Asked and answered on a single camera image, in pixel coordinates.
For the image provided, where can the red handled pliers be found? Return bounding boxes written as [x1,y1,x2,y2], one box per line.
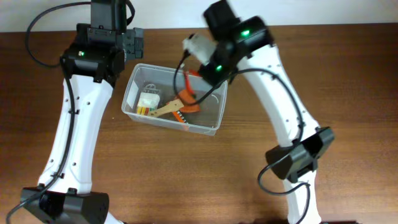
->
[183,70,200,98]

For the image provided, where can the clear plastic storage box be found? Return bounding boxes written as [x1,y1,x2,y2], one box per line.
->
[121,63,228,136]

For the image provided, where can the orange scraper with wooden handle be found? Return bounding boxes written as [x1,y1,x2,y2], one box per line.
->
[147,90,200,117]

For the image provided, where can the orange bit holder strip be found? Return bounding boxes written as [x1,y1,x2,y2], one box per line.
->
[172,110,187,123]

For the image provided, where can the clear case of coloured bits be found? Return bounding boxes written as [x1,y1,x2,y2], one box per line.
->
[136,83,160,115]

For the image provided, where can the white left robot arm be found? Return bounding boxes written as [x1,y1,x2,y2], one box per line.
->
[19,1,144,223]

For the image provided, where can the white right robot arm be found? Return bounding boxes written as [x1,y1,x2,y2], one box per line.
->
[196,1,334,223]

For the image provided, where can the white wrist camera, right arm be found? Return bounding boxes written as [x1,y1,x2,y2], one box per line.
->
[182,34,216,66]

